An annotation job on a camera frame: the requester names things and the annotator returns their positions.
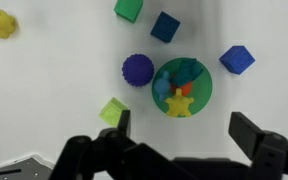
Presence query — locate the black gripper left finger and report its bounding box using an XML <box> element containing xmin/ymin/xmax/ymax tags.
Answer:
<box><xmin>48</xmin><ymin>109</ymin><xmax>192</xmax><ymax>180</ymax></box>

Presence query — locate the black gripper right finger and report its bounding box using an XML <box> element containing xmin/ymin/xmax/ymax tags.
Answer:
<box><xmin>228</xmin><ymin>111</ymin><xmax>288</xmax><ymax>180</ymax></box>

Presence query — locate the yellow microbe toy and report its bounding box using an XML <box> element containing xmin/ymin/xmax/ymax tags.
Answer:
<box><xmin>164</xmin><ymin>88</ymin><xmax>195</xmax><ymax>118</ymax></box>

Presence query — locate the green bowl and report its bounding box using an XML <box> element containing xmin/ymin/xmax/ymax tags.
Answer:
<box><xmin>151</xmin><ymin>57</ymin><xmax>214</xmax><ymax>119</ymax></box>

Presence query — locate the light blue toy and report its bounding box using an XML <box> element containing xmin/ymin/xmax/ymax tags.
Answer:
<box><xmin>153</xmin><ymin>70</ymin><xmax>171</xmax><ymax>102</ymax></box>

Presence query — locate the orange toy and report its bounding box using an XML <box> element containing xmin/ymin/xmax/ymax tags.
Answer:
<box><xmin>169</xmin><ymin>81</ymin><xmax>194</xmax><ymax>96</ymax></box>

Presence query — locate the teal toy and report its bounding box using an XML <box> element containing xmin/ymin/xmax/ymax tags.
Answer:
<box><xmin>172</xmin><ymin>58</ymin><xmax>205</xmax><ymax>87</ymax></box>

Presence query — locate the yellow knobbly toy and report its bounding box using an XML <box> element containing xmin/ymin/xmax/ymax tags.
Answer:
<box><xmin>0</xmin><ymin>8</ymin><xmax>18</xmax><ymax>40</ymax></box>

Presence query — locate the lime green cube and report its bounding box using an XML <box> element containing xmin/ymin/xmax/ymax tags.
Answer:
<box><xmin>98</xmin><ymin>96</ymin><xmax>129</xmax><ymax>128</ymax></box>

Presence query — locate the grey metal plate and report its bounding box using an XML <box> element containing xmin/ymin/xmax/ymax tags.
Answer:
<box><xmin>0</xmin><ymin>154</ymin><xmax>56</xmax><ymax>180</ymax></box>

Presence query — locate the purple spiky ball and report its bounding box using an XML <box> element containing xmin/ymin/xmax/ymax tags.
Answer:
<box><xmin>121</xmin><ymin>53</ymin><xmax>156</xmax><ymax>88</ymax></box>

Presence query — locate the dark blue foam cube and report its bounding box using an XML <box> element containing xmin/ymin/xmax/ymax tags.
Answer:
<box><xmin>150</xmin><ymin>11</ymin><xmax>181</xmax><ymax>44</ymax></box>

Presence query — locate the green foam cube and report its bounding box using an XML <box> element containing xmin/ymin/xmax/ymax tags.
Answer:
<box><xmin>113</xmin><ymin>0</ymin><xmax>144</xmax><ymax>24</ymax></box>

